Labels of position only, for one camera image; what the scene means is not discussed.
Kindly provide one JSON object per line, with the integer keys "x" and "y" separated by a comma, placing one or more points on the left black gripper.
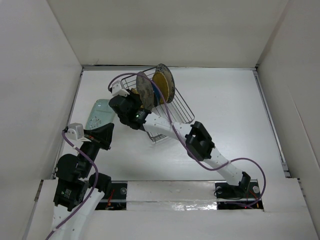
{"x": 102, "y": 135}

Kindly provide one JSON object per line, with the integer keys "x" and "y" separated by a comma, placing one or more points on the blue floral round plate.
{"x": 170, "y": 79}

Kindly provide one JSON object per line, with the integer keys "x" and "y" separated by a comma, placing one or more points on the grey deer plate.
{"x": 145, "y": 91}

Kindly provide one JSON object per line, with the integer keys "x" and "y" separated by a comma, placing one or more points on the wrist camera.
{"x": 74, "y": 131}
{"x": 118, "y": 89}

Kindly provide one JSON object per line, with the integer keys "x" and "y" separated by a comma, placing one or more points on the gold and black plate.
{"x": 136, "y": 91}

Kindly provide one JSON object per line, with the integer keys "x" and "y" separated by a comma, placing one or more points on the round bamboo woven plate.
{"x": 162, "y": 85}

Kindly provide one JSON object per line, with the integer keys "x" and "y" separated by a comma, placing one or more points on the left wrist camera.
{"x": 74, "y": 131}

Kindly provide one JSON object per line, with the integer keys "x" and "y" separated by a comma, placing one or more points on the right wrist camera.
{"x": 118, "y": 89}

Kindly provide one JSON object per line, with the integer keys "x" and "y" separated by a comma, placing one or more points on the grey wire dish rack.
{"x": 178, "y": 108}

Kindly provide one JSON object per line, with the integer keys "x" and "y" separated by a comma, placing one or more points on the dark blue leaf dish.
{"x": 156, "y": 94}

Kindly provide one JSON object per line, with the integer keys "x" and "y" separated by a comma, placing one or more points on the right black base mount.
{"x": 230, "y": 197}

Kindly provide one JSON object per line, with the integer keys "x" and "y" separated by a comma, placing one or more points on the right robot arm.
{"x": 194, "y": 137}

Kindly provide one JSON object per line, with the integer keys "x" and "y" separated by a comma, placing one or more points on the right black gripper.
{"x": 129, "y": 97}

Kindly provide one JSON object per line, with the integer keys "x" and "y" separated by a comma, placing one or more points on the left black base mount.
{"x": 117, "y": 198}

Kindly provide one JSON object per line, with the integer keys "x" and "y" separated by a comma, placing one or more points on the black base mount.
{"x": 117, "y": 198}
{"x": 230, "y": 197}

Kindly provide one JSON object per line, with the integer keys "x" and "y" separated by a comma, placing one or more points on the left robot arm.
{"x": 80, "y": 186}

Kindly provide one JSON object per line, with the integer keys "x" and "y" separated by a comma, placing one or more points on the light green rectangular plate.
{"x": 100, "y": 115}

